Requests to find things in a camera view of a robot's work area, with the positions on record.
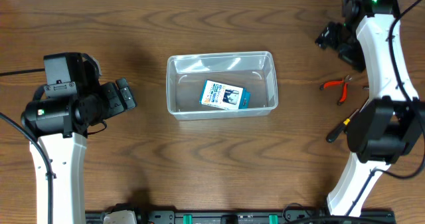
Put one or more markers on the teal white screwdriver set box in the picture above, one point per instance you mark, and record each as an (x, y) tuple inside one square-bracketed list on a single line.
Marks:
[(224, 96)]

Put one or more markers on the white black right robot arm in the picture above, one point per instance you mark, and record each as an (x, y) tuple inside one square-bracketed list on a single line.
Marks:
[(392, 119)]

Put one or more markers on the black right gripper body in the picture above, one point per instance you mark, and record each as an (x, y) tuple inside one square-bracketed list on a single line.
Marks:
[(340, 40)]

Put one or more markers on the black yellow handled screwdriver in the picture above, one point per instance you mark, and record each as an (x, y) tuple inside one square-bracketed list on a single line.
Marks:
[(334, 134)]

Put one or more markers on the clear plastic container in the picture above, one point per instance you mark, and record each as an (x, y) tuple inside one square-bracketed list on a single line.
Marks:
[(186, 75)]

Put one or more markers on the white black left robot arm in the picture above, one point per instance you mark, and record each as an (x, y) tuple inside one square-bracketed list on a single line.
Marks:
[(57, 120)]

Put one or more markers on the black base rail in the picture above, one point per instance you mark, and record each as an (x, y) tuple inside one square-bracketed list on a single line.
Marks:
[(293, 213)]

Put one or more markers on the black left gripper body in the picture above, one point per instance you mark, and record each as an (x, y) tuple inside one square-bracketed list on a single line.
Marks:
[(117, 96)]

